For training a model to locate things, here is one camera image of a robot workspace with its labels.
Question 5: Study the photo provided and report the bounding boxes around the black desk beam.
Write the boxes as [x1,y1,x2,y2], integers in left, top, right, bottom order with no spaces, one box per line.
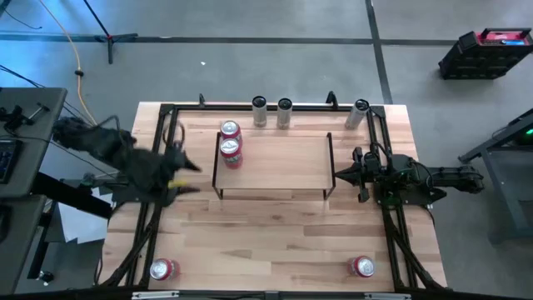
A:
[31,172,113,220]

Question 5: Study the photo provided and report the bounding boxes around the black clamp tool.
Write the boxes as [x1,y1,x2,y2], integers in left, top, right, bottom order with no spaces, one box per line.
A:
[0,102,51,133]

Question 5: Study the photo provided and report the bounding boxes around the black tripod stand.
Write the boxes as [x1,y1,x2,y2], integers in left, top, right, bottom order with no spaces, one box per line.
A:
[82,0,139,66]

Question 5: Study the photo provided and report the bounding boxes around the black aluminium table frame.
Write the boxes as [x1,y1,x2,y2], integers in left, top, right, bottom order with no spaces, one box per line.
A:
[99,92,449,293]

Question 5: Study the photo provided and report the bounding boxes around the black red tool case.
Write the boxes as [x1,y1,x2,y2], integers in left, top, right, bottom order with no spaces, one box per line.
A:
[437,27,533,81]

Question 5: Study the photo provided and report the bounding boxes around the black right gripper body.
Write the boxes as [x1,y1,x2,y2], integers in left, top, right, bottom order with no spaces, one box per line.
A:
[365,152,391,197]

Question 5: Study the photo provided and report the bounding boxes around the black floor cable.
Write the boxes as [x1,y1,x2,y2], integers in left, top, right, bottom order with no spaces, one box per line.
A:
[0,63,97,126]

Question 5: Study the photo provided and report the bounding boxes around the yellow extension cable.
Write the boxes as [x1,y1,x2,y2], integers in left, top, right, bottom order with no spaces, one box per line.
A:
[38,0,99,126]

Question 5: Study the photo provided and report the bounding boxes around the silver metal bracket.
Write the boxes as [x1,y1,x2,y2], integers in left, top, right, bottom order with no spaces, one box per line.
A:
[132,290,180,300]
[365,292,412,300]

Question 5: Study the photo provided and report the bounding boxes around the grey office desk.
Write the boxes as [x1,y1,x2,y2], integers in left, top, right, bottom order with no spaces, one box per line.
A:
[0,194,47,295]
[0,86,68,199]

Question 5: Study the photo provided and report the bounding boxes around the Fanta soda can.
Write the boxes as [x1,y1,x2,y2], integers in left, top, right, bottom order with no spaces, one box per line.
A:
[219,137,244,170]
[219,119,243,145]
[346,255,376,279]
[148,257,182,282]

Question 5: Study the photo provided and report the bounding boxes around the black keyboard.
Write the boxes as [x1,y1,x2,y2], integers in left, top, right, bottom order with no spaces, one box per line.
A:
[0,139,24,185]

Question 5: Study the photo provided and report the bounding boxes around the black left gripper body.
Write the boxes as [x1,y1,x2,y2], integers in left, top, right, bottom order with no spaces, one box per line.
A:
[164,145,187,201]

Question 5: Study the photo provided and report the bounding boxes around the white Celsius drink can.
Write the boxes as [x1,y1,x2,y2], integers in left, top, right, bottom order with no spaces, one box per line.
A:
[344,98,371,131]
[251,95,268,128]
[276,97,293,130]

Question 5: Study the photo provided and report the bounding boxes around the grey metal stand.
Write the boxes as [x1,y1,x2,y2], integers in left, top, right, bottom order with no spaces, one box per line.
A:
[457,107,533,245]

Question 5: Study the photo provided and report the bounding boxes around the wooden shelf with black frame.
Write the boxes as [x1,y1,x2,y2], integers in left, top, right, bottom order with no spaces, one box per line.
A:
[211,131,336,201]

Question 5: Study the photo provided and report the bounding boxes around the white paper sheets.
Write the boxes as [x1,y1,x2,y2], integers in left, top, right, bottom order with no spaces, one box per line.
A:
[57,186,114,245]

